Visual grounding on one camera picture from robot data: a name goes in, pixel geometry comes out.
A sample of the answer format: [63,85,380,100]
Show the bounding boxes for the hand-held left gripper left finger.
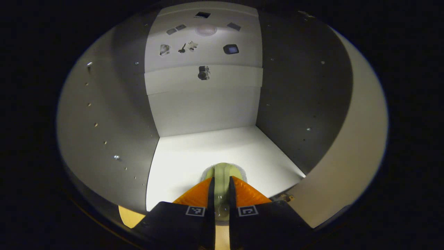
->
[131,177,216,250]

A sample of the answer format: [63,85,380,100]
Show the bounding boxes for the dark grey cabinet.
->
[57,1,354,226]

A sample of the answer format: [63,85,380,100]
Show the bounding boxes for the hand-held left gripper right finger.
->
[228,175,313,250]

